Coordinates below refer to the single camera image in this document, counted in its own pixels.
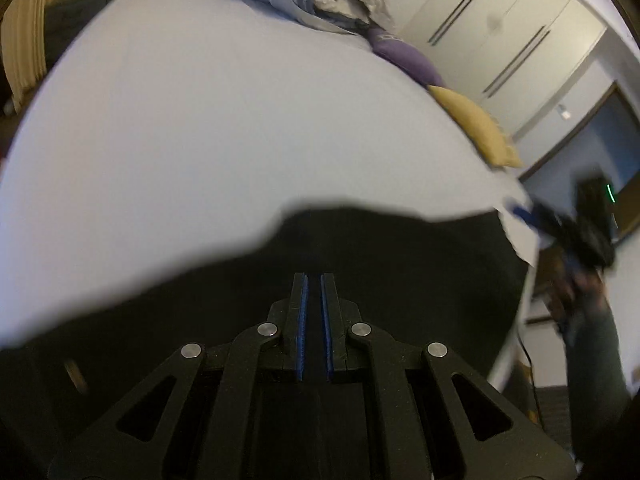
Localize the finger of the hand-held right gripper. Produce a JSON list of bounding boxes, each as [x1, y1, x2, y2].
[[506, 201, 553, 237]]

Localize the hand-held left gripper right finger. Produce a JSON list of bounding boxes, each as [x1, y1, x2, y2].
[[320, 272, 579, 480]]

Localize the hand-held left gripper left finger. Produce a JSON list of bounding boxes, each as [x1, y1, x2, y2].
[[48, 272, 310, 480]]

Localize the black pants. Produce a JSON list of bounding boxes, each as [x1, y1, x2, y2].
[[0, 203, 530, 480]]

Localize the person's right forearm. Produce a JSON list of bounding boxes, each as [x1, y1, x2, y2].
[[564, 290, 633, 466]]

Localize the person's right hand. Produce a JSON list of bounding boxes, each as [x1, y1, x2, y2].
[[550, 265, 609, 332]]

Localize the yellow pillow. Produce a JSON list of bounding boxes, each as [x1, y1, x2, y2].
[[428, 85, 525, 169]]

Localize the white wardrobe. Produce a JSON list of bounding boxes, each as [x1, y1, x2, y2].
[[395, 0, 609, 137]]

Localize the purple pillow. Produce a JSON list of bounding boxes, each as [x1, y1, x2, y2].
[[365, 26, 446, 88]]

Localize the white bed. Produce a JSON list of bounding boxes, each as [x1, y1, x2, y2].
[[0, 0, 540, 391]]

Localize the beige curtain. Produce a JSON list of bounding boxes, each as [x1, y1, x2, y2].
[[0, 0, 66, 111]]

